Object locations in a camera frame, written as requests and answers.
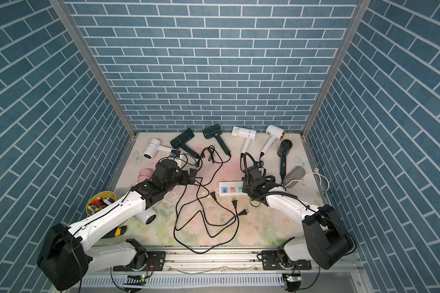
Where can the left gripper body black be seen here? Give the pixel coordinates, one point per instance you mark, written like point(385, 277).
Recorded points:
point(183, 179)

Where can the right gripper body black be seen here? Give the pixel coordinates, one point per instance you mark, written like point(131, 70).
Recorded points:
point(247, 188)

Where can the dark teal round hair dryer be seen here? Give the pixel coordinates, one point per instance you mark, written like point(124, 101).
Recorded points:
point(283, 150)

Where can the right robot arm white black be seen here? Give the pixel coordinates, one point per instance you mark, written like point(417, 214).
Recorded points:
point(325, 239)

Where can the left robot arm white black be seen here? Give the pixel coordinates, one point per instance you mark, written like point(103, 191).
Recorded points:
point(68, 252)

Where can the white multicolour power strip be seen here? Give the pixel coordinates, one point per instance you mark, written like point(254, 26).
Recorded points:
point(231, 189)

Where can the dark green slim hair dryer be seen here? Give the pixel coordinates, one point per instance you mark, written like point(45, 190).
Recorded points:
point(180, 142)

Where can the pink hair dryer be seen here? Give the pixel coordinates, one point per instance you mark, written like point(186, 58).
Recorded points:
point(144, 174)

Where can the grey oval pad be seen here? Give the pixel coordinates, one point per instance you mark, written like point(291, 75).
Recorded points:
point(294, 177)

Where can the white boxy hair dryer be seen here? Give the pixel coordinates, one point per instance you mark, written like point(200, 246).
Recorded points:
point(247, 134)

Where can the dark green boxy hair dryer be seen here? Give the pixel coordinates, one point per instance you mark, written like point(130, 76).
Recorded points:
point(215, 131)

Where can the black yellow utility knife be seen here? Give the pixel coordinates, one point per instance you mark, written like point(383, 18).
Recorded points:
point(117, 232)

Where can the yellow cup with small items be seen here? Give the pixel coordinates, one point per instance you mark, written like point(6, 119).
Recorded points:
point(99, 202)

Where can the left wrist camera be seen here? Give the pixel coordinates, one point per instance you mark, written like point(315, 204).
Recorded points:
point(175, 154)

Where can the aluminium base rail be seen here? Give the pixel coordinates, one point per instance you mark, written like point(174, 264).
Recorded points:
point(177, 269)

